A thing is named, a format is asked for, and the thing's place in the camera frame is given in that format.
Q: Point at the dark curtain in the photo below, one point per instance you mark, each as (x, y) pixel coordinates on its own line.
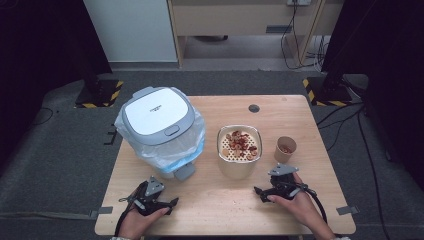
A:
(36, 50)
(393, 50)

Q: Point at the grey white lidded trash can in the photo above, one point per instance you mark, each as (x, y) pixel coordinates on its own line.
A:
(156, 111)

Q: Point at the grey table grommet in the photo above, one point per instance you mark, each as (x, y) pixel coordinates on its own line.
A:
(254, 108)

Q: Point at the brown paper cup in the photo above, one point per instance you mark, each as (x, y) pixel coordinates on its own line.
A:
(281, 157)

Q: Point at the red goji berries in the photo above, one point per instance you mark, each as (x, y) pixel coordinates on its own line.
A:
(286, 149)

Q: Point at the light wooden desk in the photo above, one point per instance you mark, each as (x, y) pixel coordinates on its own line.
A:
(233, 20)

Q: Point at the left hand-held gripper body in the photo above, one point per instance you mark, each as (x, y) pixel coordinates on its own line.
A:
(154, 186)

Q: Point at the beige strainer bin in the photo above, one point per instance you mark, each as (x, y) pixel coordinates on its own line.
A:
(235, 168)

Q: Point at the white cabinet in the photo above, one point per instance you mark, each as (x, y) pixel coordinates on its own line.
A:
(133, 30)

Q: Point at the white trash bag bin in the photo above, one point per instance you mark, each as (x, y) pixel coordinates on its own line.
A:
(186, 146)

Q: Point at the food scraps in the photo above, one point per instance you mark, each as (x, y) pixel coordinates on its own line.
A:
(241, 145)

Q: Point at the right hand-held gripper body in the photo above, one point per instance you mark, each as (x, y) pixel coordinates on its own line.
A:
(283, 169)

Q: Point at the grey table bracket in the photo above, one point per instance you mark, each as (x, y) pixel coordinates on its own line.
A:
(347, 210)
(102, 211)

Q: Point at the black table bracket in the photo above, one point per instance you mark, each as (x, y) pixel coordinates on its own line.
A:
(111, 135)

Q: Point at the person's left hand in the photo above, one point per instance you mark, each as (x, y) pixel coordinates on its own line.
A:
(136, 225)

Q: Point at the striped black stand base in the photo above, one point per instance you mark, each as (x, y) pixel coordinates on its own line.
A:
(328, 95)
(98, 95)

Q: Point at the person's right hand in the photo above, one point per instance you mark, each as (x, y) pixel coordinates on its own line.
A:
(301, 208)

